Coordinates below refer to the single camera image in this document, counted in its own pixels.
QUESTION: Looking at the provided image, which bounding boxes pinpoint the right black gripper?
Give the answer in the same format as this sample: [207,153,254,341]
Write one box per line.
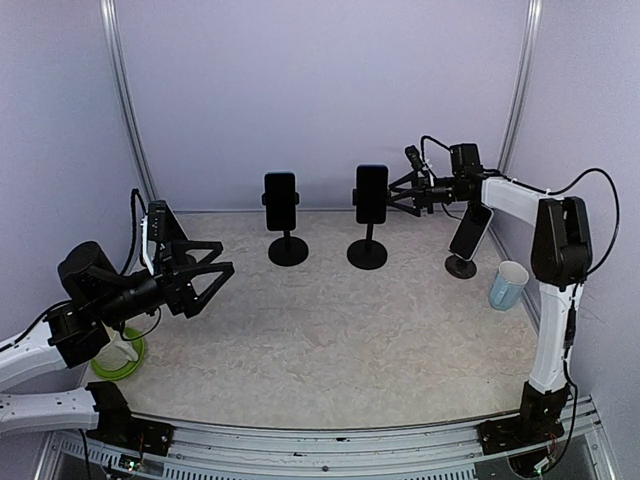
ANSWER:
[389,168,468,215]

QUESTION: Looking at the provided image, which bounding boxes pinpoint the black smartphone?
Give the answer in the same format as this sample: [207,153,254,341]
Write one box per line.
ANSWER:
[164,205,188,242]
[355,164,388,225]
[449,204,494,261]
[262,172,298,231]

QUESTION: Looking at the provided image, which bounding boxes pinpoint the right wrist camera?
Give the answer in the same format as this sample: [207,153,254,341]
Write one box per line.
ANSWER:
[404,145,433,186]

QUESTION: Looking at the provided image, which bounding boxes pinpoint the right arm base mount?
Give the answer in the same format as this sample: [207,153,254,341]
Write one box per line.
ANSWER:
[477,382,571,455]

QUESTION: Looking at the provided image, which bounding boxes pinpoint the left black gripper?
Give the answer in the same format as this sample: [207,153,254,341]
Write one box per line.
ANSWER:
[94,239,233,327]

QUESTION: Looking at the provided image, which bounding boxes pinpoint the left aluminium frame post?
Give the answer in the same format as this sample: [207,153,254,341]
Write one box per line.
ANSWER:
[99,0,158,200]

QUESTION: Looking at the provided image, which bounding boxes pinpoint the right aluminium frame post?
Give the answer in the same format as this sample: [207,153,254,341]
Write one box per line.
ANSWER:
[498,0,543,172]

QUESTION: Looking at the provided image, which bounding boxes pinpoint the light blue mug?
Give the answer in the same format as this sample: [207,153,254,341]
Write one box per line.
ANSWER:
[488,260,529,311]

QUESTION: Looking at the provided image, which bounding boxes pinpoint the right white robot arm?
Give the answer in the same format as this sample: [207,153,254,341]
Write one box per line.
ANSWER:
[387,143,601,398]

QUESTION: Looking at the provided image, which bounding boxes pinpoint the cream ribbed mug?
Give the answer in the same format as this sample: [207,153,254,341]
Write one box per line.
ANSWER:
[94,327,139,371]

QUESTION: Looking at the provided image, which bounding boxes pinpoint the aluminium frame post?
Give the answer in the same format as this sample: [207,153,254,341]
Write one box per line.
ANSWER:
[99,0,158,200]
[498,0,543,172]

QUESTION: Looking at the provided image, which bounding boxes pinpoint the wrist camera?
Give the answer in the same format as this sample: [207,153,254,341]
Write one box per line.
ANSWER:
[140,200,167,275]
[404,145,433,186]

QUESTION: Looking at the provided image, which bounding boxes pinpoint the black pole phone stand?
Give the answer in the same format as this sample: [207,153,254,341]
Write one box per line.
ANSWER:
[262,189,310,267]
[347,189,388,270]

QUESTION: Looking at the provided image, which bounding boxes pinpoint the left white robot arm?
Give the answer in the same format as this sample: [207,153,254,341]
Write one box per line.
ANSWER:
[1,200,235,445]

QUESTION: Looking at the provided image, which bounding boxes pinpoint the green saucer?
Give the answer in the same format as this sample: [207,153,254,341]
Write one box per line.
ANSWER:
[89,327,146,381]

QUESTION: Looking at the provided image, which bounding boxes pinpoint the front aluminium rail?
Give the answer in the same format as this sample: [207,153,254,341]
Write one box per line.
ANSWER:
[35,397,620,479]

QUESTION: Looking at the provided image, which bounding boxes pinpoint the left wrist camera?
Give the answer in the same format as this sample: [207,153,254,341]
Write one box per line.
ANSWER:
[140,200,167,275]

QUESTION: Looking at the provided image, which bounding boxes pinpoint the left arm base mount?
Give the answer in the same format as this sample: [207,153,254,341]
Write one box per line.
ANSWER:
[85,381,175,457]

